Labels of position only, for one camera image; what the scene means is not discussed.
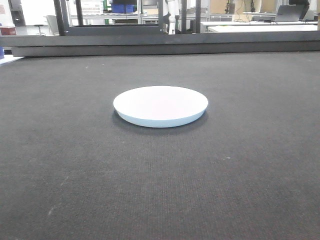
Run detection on light blue round tray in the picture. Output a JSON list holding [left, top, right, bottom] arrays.
[[113, 85, 209, 128]]

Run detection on black table mat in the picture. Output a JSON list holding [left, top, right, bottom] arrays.
[[0, 52, 320, 240]]

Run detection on white humanoid robot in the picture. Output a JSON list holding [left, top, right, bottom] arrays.
[[163, 0, 180, 35]]

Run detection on white background tables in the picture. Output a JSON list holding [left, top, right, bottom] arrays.
[[200, 21, 318, 34]]

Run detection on grey laptop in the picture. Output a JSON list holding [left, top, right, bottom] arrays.
[[274, 5, 304, 23]]

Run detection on dark metal table frame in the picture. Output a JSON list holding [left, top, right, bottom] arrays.
[[0, 0, 320, 57]]

